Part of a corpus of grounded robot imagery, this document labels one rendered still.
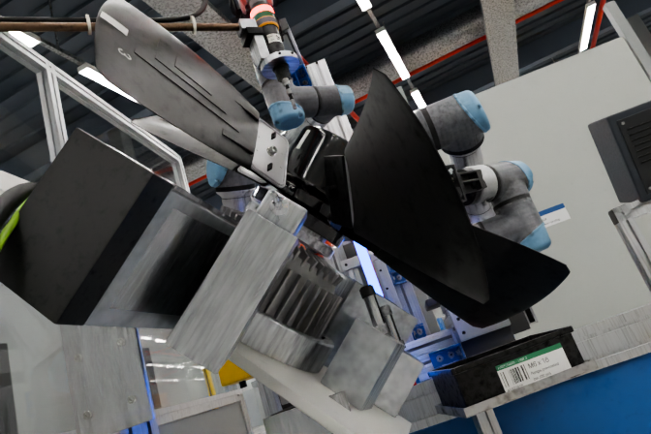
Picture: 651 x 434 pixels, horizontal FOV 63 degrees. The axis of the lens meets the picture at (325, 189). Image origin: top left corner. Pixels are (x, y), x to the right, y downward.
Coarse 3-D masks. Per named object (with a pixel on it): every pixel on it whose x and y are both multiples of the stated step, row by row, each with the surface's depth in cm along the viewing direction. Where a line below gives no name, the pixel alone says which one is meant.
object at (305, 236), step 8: (248, 208) 73; (256, 208) 71; (304, 232) 69; (312, 232) 72; (304, 240) 69; (312, 240) 70; (320, 240) 73; (312, 248) 75; (320, 248) 71; (328, 248) 72; (328, 256) 74
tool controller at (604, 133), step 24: (600, 120) 112; (624, 120) 108; (648, 120) 108; (600, 144) 117; (624, 144) 108; (648, 144) 108; (624, 168) 110; (648, 168) 107; (624, 192) 114; (648, 192) 107
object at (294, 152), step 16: (304, 128) 75; (320, 128) 73; (304, 144) 73; (320, 144) 72; (336, 144) 71; (288, 160) 74; (304, 160) 72; (320, 160) 71; (288, 176) 73; (304, 176) 71; (320, 176) 71; (256, 192) 73; (288, 192) 73; (304, 192) 72; (320, 192) 71; (320, 208) 72; (304, 224) 69; (320, 224) 69; (336, 240) 72
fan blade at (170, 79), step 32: (96, 32) 53; (128, 32) 59; (160, 32) 65; (96, 64) 50; (128, 64) 54; (160, 64) 60; (192, 64) 65; (160, 96) 56; (192, 96) 62; (224, 96) 67; (192, 128) 59; (224, 128) 64; (256, 128) 70
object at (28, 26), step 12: (0, 24) 77; (12, 24) 78; (24, 24) 78; (36, 24) 79; (48, 24) 80; (60, 24) 80; (72, 24) 81; (84, 24) 82; (168, 24) 88; (180, 24) 89; (192, 24) 90; (204, 24) 91; (216, 24) 92; (228, 24) 93
